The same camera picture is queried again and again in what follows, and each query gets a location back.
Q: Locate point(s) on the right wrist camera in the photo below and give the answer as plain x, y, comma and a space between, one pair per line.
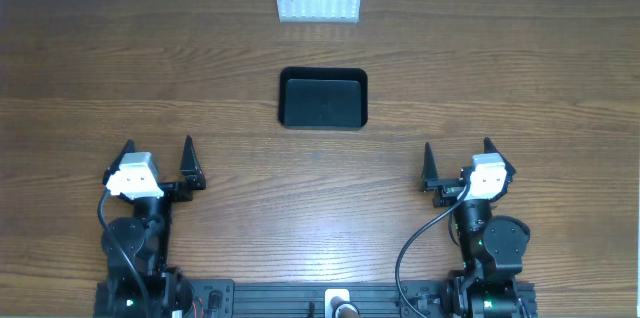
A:
487, 178

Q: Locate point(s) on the mounting rail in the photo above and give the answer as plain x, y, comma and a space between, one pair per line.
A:
280, 300

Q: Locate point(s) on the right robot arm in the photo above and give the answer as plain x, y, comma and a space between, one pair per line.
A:
505, 243

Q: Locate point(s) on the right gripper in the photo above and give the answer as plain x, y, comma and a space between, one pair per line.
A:
447, 193

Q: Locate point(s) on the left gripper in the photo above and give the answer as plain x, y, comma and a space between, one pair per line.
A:
177, 192

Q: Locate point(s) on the black tray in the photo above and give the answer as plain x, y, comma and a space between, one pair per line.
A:
322, 103

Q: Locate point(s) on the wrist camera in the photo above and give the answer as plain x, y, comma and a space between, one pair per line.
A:
487, 178
134, 178

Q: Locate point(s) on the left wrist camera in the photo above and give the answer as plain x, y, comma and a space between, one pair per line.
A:
134, 178

